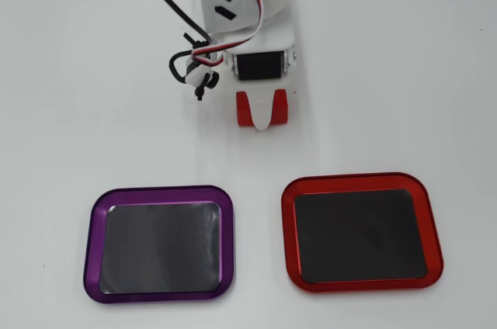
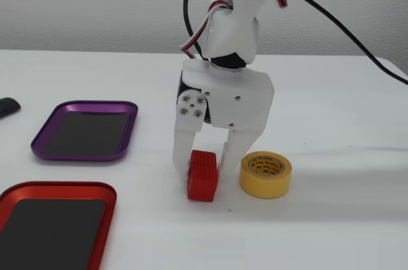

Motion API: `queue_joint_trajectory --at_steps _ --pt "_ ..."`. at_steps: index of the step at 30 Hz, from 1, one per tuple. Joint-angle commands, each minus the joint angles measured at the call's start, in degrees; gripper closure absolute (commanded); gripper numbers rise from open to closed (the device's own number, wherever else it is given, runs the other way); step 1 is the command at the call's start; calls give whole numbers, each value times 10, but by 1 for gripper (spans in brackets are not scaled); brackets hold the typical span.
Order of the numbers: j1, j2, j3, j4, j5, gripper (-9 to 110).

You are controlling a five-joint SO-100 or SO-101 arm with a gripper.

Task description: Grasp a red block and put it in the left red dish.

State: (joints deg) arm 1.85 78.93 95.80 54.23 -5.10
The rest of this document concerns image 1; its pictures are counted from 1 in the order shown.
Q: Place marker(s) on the red textured block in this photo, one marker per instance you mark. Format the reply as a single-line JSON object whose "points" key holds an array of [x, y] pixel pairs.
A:
{"points": [[242, 111]]}

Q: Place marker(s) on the purple metal dish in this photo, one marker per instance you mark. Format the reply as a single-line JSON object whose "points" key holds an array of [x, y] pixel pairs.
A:
{"points": [[155, 247]]}

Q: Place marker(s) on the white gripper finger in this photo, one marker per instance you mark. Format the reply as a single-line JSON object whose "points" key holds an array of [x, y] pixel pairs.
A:
{"points": [[262, 111]]}

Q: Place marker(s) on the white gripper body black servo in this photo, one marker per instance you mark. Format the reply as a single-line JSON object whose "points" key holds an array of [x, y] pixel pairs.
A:
{"points": [[257, 67]]}

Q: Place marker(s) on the red metal dish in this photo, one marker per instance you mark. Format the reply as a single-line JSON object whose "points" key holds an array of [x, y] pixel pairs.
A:
{"points": [[357, 236]]}

